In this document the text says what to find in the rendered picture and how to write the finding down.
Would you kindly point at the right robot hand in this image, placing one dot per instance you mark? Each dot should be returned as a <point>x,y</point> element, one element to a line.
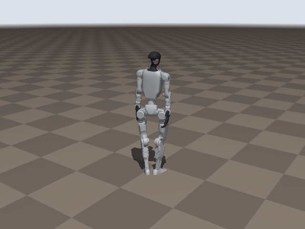
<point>167,119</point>

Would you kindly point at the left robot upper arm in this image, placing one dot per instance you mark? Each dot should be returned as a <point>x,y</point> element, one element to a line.
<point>139,81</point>

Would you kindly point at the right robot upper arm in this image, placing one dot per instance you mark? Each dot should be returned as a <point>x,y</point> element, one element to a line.
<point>166,83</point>

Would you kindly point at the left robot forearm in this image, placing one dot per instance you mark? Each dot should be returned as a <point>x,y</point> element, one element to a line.
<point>138,99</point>

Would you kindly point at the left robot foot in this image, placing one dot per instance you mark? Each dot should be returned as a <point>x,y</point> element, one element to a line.
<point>147,171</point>

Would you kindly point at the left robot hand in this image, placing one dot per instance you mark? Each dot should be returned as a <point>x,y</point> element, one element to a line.
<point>137,108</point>

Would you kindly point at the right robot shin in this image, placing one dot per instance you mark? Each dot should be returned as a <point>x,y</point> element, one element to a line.
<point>159,151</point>

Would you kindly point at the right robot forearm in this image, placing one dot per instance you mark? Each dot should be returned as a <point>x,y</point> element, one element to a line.
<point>168,103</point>

